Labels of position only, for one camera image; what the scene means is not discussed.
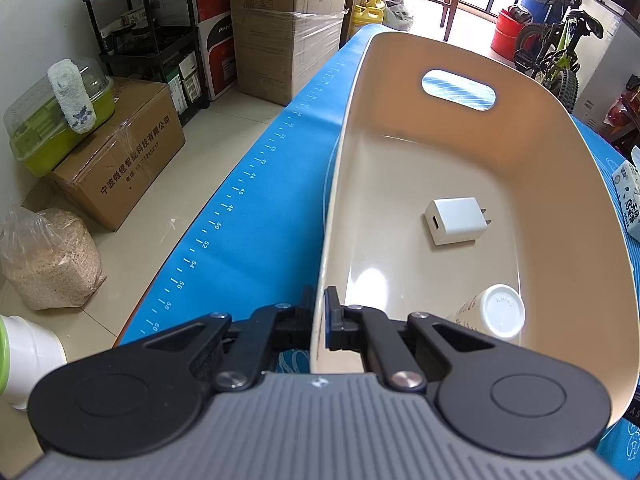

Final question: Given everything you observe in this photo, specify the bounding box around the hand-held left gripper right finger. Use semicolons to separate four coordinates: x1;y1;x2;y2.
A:
324;286;497;393

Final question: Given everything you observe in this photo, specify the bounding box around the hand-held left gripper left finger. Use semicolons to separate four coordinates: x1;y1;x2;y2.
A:
144;285;316;394

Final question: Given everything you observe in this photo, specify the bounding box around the beige plastic basket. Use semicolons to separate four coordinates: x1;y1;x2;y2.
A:
310;31;640;436

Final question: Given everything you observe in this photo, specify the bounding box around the blue ruler-printed mat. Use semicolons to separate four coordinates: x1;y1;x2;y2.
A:
114;25;640;480

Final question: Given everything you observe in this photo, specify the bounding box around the white usb charger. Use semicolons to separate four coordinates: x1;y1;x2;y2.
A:
425;197;494;246

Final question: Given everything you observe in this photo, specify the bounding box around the white plastic bottle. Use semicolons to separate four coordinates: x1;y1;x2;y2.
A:
446;284;526;345

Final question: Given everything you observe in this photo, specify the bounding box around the brown printed cardboard box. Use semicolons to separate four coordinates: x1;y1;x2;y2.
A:
49;77;187;232

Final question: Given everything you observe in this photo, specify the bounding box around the clear bag of wood shavings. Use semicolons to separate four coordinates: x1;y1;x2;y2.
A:
0;205;107;311

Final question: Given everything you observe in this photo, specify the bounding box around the red and white box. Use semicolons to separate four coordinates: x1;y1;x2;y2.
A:
192;0;239;102

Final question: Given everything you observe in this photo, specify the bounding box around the white and green container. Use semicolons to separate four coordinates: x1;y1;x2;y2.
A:
0;314;68;411

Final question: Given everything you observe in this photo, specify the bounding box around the large wrapped cardboard box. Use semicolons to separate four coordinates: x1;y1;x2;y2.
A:
227;0;354;107

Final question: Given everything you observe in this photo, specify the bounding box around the yellow plastic jug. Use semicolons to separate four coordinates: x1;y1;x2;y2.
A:
351;0;386;37

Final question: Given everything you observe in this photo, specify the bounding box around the black shelf rack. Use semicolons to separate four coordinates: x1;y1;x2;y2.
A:
80;0;212;129

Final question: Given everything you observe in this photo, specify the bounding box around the white plastic bag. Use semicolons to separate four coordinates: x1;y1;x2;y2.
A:
382;0;415;32

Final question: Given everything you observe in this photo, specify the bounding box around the green container with clear lid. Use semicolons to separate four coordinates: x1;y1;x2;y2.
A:
2;57;117;177

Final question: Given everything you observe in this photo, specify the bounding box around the white fluffy cloth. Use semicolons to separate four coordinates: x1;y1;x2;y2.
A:
47;59;96;135

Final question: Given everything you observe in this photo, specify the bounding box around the blue white tissue pack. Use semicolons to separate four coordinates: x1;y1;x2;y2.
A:
611;146;640;241

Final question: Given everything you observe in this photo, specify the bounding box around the red bucket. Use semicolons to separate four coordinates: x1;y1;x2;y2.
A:
489;6;532;59

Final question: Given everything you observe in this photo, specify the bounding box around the green black child bicycle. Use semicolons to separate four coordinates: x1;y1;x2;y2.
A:
514;7;604;112

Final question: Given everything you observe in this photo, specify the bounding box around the white chest freezer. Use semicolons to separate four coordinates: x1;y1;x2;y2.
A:
572;0;640;136

